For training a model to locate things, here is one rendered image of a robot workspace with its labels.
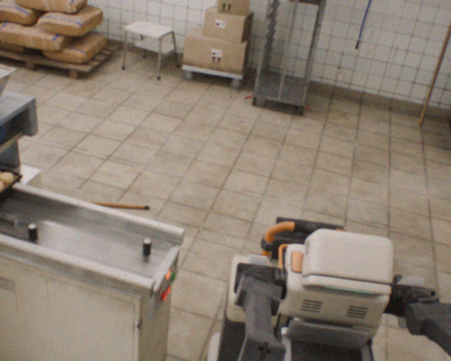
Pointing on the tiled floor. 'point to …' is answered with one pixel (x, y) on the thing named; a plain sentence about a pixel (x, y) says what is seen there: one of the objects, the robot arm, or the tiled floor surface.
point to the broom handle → (120, 205)
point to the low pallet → (34, 60)
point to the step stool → (152, 41)
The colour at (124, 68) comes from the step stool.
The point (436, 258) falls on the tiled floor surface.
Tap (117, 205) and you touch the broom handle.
